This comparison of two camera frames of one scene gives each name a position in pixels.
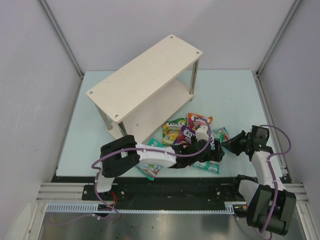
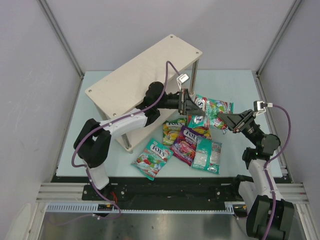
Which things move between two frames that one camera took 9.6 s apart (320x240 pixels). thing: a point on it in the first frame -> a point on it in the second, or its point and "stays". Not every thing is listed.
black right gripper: (240, 141) -> (245, 122)
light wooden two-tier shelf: (133, 101) stays
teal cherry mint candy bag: (221, 133) -> (211, 108)
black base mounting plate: (182, 193) stays
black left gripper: (215, 150) -> (182, 101)
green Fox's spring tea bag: (171, 129) stays
